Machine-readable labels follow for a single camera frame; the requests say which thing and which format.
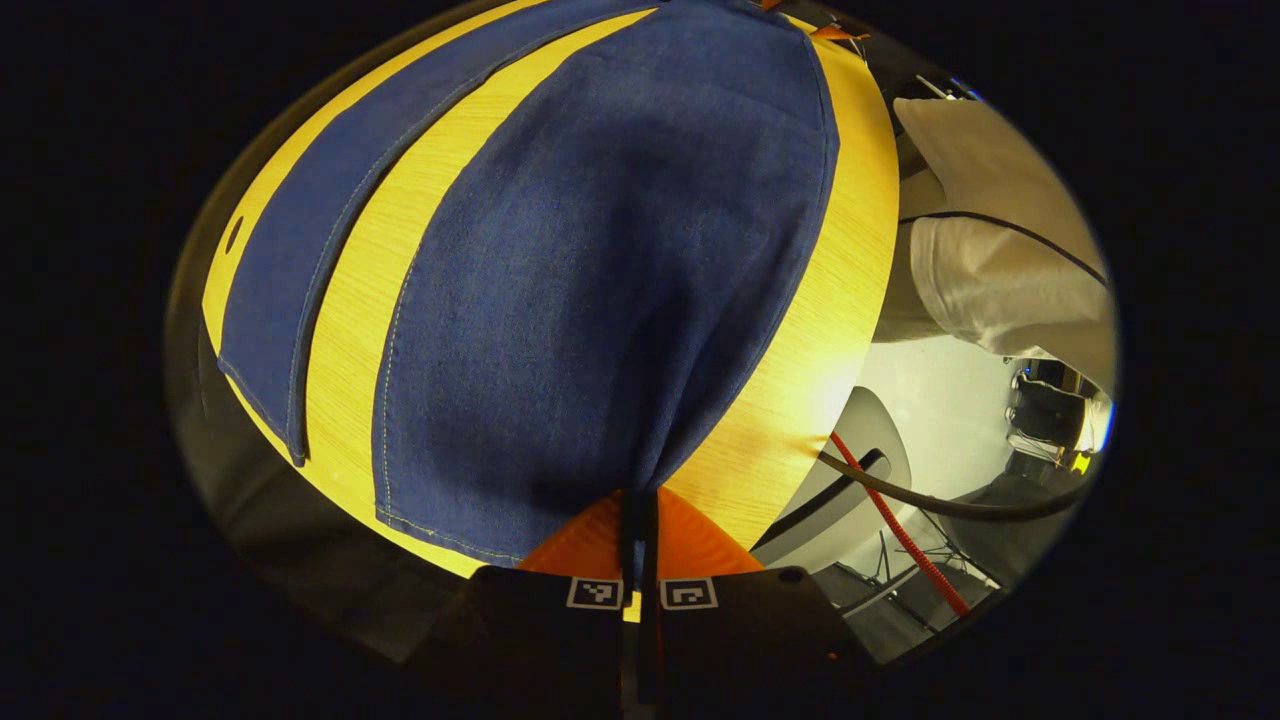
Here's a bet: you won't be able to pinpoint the person's white clothing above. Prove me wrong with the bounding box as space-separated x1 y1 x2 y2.
878 95 1118 393

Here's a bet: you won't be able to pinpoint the black cable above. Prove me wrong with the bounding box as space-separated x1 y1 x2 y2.
818 450 1096 523

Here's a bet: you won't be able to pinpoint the white plastic chair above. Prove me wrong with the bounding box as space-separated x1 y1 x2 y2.
750 385 913 573

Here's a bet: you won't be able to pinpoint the dark equipment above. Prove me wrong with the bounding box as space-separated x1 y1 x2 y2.
1005 358 1106 476

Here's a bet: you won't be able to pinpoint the red cable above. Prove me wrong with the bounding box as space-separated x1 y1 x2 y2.
828 432 973 619

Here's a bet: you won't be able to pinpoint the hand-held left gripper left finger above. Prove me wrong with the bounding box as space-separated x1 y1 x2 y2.
410 489 639 720

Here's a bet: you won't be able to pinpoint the blue denim jeans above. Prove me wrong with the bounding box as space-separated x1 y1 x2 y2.
217 0 841 586

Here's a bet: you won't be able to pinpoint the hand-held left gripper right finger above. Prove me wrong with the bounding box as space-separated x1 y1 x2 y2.
638 487 871 720

